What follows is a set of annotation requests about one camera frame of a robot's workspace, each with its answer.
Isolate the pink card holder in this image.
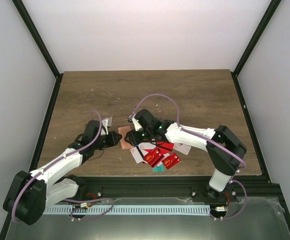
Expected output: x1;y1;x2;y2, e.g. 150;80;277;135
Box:
118;125;132;150

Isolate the red vip card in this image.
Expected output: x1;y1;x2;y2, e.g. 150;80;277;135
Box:
162;152;181;170
144;147;164;168

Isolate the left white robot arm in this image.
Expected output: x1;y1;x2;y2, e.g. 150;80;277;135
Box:
3;117;122;225

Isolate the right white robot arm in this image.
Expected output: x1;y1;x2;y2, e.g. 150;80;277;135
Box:
124;120;247;202

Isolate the white card black stripe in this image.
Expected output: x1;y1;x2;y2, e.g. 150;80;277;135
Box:
130;146;147;164

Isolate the white card centre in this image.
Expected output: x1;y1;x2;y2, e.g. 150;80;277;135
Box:
138;142;156;151

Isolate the red card black stripe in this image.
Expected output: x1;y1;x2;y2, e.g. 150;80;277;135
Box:
156;141;174;153

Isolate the red VIP card front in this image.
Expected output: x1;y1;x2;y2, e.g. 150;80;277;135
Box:
162;152;181;170

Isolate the white card right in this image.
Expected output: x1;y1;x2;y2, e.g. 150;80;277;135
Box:
173;143;191;156

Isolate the teal card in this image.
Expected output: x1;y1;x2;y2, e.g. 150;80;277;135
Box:
152;164;164;173

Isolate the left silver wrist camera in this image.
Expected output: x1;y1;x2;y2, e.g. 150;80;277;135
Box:
101;117;112;135

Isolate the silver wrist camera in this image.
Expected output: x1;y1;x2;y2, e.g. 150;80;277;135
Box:
127;113;142;131
101;117;112;135

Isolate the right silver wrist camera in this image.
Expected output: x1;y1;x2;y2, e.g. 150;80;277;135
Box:
127;113;142;131

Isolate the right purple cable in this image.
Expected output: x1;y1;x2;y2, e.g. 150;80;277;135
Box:
132;93;247;221

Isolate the purple cable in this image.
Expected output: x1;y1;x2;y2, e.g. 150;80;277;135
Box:
132;93;247;221
11;109;116;223

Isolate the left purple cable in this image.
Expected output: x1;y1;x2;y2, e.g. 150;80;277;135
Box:
11;109;116;223

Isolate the light blue slotted cable duct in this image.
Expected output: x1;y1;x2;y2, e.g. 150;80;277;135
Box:
44;205;210;216

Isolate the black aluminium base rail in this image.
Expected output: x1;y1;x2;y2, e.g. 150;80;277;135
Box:
73;175;282;200

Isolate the left black frame post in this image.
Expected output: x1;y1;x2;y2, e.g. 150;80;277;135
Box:
12;0;61;79

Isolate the black frame post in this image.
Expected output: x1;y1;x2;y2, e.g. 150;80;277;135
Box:
12;0;61;79
233;0;281;76

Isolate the right black frame post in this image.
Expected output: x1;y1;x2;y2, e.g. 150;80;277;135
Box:
233;0;281;76

